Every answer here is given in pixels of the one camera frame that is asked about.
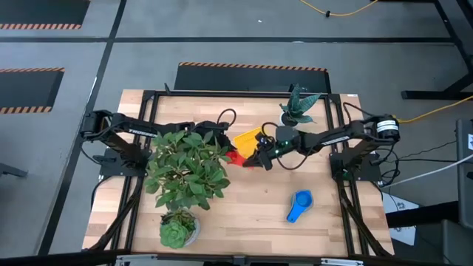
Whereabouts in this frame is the black stand foot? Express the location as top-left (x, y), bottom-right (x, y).
top-left (0, 162), bottom-right (29, 180)

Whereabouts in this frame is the black hazard-striped floor mat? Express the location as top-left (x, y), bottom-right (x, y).
top-left (0, 0), bottom-right (91, 30)
top-left (173, 61), bottom-right (332, 94)
top-left (0, 67), bottom-right (66, 115)

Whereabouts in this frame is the grey metal bracket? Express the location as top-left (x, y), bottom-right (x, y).
top-left (320, 257), bottom-right (365, 266)
top-left (115, 253), bottom-right (159, 266)

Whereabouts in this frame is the black stand foot bar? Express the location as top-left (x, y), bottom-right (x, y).
top-left (385, 201), bottom-right (460, 229)

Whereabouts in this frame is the succulent in grey pot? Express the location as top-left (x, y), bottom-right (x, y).
top-left (159, 201), bottom-right (202, 250)

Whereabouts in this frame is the black aluminium table frame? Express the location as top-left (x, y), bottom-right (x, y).
top-left (88, 88), bottom-right (395, 259)

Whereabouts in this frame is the grey-white cable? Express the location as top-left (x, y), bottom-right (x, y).
top-left (384, 153), bottom-right (473, 188)

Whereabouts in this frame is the yellow floor cable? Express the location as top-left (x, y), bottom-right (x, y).
top-left (299, 0), bottom-right (380, 18)

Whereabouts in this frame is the grey cabinet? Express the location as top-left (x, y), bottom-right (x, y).
top-left (456, 117), bottom-right (473, 230)

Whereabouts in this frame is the leafy plant in white pot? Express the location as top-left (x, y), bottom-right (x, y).
top-left (143, 129), bottom-right (233, 212)

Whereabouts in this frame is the large light blue measuring cup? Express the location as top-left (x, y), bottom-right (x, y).
top-left (287, 189), bottom-right (315, 225)

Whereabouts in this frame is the white paper sheet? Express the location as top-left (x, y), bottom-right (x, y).
top-left (381, 191), bottom-right (417, 247)

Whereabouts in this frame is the yellow plastic basket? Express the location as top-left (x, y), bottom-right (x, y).
top-left (232, 126), bottom-right (264, 160)

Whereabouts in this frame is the black desk leg frame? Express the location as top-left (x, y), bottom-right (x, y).
top-left (401, 0), bottom-right (473, 100)

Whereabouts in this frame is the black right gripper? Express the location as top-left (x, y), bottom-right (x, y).
top-left (242, 125), bottom-right (302, 171)

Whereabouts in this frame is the snake plant in white pot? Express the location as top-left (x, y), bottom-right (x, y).
top-left (279, 83), bottom-right (321, 127)

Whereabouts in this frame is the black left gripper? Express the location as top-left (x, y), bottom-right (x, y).
top-left (194, 120), bottom-right (237, 150)

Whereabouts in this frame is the yellow cable with plug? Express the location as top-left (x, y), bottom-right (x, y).
top-left (397, 95), bottom-right (473, 125)

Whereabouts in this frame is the red measuring cup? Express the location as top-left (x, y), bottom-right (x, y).
top-left (225, 149), bottom-right (256, 170)

